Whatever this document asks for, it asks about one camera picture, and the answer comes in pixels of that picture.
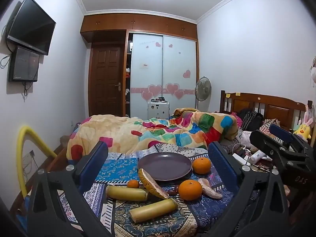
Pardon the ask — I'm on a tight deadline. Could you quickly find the yellow chick plush toy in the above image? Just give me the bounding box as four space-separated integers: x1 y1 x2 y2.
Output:
293 124 312 141

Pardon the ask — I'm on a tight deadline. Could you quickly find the small black wall monitor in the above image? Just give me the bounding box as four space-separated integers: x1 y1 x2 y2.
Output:
8 46 40 82

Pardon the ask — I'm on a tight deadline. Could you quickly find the black white patterned cloth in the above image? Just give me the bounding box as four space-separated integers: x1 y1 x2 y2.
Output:
148 143 208 156

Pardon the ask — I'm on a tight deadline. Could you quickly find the yellow foam tube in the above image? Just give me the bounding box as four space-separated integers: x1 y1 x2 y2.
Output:
17 126 58 198

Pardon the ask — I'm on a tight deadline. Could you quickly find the wardrobe with heart stickers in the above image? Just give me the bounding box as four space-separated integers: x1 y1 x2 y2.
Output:
125 30 199 119

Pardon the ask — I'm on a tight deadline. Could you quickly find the white power strip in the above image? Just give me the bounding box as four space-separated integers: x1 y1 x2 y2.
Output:
232 153 250 165

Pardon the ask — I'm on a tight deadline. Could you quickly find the pink bunny plush toy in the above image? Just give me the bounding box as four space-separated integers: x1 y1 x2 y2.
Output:
303 108 316 127

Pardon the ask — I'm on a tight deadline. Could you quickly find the white hard case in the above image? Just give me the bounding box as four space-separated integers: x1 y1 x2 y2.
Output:
148 101 170 119

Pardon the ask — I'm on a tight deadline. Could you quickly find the purple plate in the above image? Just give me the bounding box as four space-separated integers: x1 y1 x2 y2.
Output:
137 152 193 181

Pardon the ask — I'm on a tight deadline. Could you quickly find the wooden bed headboard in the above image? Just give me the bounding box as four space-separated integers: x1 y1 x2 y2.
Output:
220 90 316 134

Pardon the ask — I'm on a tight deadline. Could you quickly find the brown wooden door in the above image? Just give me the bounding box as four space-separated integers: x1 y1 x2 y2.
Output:
88 42 124 118

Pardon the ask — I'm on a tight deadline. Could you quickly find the patterned blue bed sheet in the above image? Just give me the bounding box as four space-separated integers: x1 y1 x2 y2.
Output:
57 143 247 237

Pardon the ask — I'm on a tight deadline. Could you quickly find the standing fan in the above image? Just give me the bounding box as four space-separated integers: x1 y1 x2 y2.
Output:
194 76 212 110

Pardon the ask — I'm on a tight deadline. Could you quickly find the white wall socket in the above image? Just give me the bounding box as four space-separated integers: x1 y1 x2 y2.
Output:
22 150 36 166

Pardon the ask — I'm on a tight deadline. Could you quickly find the wooden overhead cabinet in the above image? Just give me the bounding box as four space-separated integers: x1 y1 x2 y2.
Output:
80 14 199 43

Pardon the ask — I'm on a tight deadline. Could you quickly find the sugarcane piece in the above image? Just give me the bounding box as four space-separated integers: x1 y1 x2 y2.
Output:
106 186 149 201
129 198 179 223

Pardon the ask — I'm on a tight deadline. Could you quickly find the colourful checked blanket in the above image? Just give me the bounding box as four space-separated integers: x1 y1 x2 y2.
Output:
67 108 244 161

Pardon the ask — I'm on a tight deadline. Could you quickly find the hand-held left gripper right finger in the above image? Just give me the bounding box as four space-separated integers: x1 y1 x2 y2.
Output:
208 141 292 237

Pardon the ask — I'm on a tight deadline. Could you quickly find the black wall television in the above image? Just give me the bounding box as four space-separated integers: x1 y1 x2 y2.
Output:
6 0 56 56

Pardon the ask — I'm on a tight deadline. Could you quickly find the white hanging object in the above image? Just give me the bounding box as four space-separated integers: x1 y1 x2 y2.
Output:
310 57 316 87

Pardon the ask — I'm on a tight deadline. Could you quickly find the large orange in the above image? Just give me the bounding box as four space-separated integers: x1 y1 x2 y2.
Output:
193 157 212 175
178 180 203 201

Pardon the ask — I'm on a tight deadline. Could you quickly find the black cable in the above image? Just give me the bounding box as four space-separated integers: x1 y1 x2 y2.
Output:
23 81 33 102
0 54 11 69

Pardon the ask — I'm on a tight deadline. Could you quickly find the white bottle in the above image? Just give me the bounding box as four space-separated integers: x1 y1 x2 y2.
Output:
250 150 265 163

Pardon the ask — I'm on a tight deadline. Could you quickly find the black bag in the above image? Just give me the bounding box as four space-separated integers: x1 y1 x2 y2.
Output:
238 109 263 131

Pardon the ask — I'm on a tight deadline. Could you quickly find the striped cloth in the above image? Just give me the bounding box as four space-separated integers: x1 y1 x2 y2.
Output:
259 118 280 134

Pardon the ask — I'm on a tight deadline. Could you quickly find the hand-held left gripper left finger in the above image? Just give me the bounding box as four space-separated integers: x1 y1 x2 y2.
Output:
26 140 116 237

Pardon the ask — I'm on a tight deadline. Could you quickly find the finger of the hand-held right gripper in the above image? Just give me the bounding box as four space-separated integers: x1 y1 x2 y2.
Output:
269 123 310 150
249 129 307 171

